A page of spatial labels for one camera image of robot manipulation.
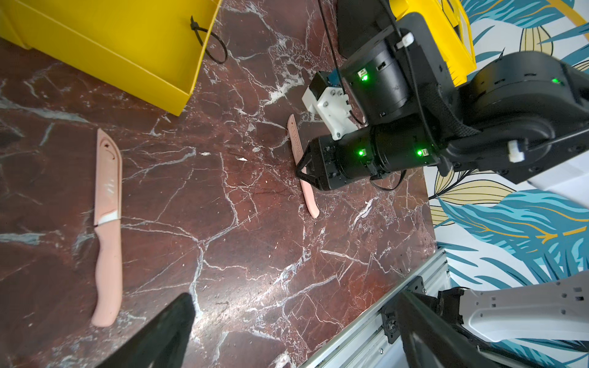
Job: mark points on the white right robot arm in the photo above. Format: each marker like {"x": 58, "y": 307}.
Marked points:
{"x": 520, "y": 116}

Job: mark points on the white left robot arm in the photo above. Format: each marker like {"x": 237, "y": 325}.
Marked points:
{"x": 461, "y": 327}

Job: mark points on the yellow black toolbox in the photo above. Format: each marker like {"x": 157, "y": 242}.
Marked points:
{"x": 359, "y": 21}

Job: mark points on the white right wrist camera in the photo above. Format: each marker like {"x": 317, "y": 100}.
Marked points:
{"x": 331, "y": 104}

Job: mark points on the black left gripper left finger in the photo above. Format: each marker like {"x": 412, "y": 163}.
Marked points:
{"x": 160, "y": 343}

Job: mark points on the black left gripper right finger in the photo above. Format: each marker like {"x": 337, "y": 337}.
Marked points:
{"x": 428, "y": 341}

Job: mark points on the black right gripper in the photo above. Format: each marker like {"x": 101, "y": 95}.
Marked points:
{"x": 370, "y": 153}

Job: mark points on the yellow bottom drawer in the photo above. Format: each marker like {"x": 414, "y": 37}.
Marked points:
{"x": 152, "y": 50}

